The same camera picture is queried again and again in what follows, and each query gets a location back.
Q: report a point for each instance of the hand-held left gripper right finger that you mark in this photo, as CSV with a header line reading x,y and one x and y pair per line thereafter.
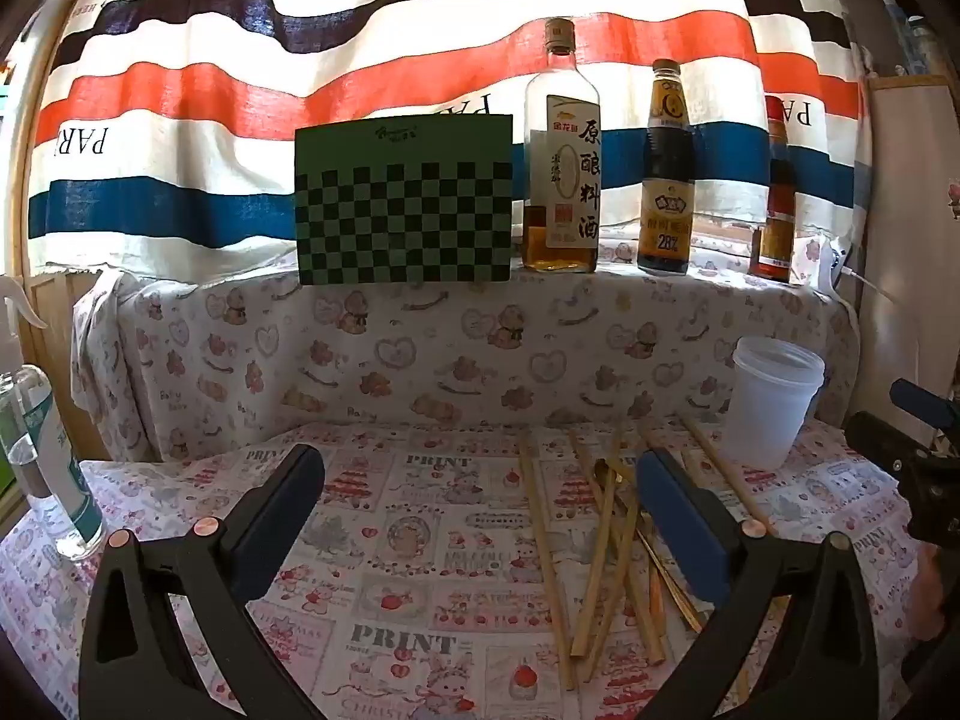
x,y
682,517

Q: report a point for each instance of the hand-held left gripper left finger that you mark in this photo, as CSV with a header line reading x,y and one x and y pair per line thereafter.
x,y
262,540

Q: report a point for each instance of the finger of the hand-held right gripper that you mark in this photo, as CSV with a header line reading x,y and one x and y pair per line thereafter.
x,y
881,439
926,403

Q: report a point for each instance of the golden spoon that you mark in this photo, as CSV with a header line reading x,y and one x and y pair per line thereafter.
x,y
604,472

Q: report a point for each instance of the bunch of bamboo chopsticks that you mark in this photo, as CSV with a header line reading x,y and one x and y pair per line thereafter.
x,y
592,585

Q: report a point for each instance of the white plastic cup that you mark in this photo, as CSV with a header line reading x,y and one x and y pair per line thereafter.
x,y
765,405

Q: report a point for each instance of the person's right hand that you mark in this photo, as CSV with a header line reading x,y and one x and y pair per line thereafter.
x,y
930,592

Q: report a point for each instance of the cake print tablecloth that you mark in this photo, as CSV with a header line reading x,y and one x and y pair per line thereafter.
x,y
420,525

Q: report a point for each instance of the red cap sauce bottle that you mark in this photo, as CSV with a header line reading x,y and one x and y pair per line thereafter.
x,y
776,240

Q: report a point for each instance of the clear spray bottle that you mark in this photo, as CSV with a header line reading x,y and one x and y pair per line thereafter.
x,y
52,465

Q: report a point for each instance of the bear heart print cloth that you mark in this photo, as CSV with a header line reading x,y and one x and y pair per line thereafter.
x,y
450,345

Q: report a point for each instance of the dark soy sauce bottle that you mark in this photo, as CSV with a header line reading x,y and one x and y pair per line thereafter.
x,y
666,187

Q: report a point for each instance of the clear plastic bottle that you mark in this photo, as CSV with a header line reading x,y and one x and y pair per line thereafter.
x,y
911,37

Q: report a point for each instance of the green checkered board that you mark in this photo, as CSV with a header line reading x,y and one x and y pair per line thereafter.
x,y
405,202

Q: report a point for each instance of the clear cooking wine bottle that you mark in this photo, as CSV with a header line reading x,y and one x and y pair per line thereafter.
x,y
562,165

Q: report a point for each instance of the wooden frame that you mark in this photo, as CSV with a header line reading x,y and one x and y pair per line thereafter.
x,y
52,330

